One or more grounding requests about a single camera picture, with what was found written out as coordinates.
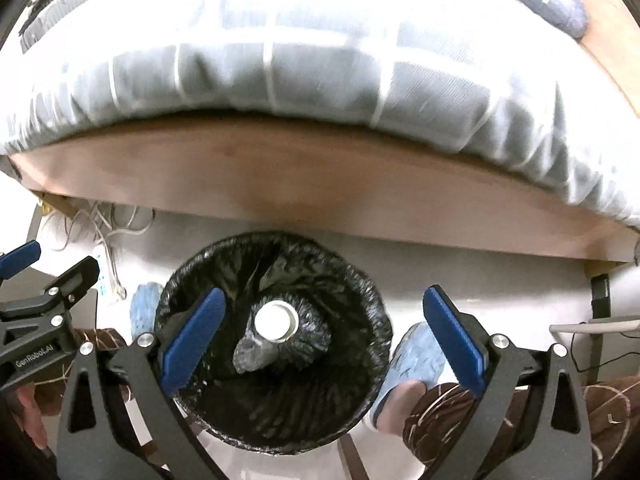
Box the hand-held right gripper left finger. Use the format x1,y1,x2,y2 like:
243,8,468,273
59,287,226,480

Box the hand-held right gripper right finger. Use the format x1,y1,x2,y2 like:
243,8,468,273
422,285,596,480

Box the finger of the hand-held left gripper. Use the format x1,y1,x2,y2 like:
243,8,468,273
42,255,101,312
0,240,42,281

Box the trash bin with black bag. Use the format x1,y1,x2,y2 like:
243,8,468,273
154,231,393,456

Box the white power strip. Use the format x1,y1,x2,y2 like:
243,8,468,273
92,245,119,302

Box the blue slipper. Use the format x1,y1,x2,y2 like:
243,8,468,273
367,321,446,431
129,282,166,346

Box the white plastic cup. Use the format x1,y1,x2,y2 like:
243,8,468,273
254,300,300,342

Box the person's right leg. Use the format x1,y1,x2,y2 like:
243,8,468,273
377,380,640,480

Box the white bar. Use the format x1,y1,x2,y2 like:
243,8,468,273
549,316,640,337

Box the grey ribbed suitcase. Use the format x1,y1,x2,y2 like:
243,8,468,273
20,0,118,53

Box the grey checked bed sheet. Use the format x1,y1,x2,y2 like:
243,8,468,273
0,0,640,233

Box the blue checked quilt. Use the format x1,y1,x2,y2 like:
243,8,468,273
487,0,588,41

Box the white tangled cables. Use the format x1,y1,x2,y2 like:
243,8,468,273
40,200,156,301

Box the black cable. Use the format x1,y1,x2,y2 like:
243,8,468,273
570,330,640,376

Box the wooden bed frame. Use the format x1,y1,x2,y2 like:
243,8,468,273
7,112,636,266

